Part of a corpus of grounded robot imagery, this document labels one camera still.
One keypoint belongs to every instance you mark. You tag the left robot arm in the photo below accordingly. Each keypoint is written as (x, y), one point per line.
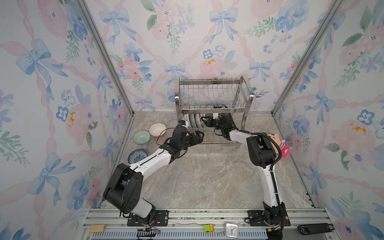
(124, 188)

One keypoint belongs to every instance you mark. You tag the black connector with wires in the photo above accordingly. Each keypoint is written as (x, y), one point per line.
(147, 234)

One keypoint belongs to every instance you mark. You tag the black stapler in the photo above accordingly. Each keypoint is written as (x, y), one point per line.
(313, 229)

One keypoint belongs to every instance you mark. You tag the stainless steel dish rack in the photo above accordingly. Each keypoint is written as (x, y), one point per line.
(208, 96)

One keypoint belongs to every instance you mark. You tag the plush doll pink shirt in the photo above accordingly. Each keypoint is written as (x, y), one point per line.
(285, 149)

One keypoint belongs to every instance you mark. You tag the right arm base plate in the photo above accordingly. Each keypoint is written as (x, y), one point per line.
(261, 218)

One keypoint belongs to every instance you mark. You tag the dark blue flower bowl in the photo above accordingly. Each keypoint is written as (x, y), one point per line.
(192, 120)

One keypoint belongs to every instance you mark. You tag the blue white patterned bowl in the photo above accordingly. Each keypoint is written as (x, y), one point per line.
(137, 156)

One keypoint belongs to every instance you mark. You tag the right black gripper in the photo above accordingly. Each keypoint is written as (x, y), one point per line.
(209, 122)

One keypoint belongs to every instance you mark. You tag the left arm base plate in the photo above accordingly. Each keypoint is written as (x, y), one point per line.
(157, 218)

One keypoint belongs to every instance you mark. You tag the white orange bowl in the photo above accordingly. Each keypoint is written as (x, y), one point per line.
(157, 130)

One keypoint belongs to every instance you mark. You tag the green white patterned bowl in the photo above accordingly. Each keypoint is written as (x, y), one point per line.
(186, 118)

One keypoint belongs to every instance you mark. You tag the wooden block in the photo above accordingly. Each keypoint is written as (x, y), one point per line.
(97, 228)

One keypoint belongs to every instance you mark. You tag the green orange small block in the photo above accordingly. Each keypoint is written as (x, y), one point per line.
(209, 228)

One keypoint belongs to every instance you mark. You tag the small silver alarm clock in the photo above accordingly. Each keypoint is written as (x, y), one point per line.
(231, 230)

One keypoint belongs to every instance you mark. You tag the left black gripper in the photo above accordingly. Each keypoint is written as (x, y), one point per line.
(199, 139)

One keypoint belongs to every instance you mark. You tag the pale green bowl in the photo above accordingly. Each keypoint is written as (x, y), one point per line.
(142, 138)

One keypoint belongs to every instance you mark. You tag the pink purple glass bowl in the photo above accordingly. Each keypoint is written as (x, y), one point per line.
(197, 120)

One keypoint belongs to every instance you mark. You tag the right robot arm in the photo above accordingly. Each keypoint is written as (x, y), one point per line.
(264, 153)

